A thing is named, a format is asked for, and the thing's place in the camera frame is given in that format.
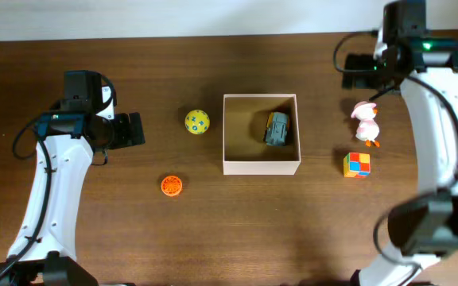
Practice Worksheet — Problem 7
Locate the white duck toy pink hat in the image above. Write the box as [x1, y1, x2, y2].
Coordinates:
[351, 101, 380, 148]

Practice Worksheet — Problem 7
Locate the orange ribbed round toy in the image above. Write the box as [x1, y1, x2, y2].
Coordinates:
[161, 175, 183, 197]

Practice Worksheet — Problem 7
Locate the multicoloured puzzle cube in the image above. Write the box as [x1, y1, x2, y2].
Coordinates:
[343, 153, 371, 178]

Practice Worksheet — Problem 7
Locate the grey and yellow toy truck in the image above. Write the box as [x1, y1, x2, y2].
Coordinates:
[264, 111, 290, 147]

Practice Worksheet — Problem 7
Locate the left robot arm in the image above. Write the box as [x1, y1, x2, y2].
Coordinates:
[0, 70, 146, 285]

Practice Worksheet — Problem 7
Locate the yellow ball with blue letters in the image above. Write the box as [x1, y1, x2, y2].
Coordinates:
[184, 110, 210, 135]

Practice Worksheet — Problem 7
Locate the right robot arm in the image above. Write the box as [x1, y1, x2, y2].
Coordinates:
[337, 0, 458, 286]

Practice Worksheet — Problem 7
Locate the white cardboard box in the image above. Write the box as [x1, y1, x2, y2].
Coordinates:
[222, 94, 301, 176]

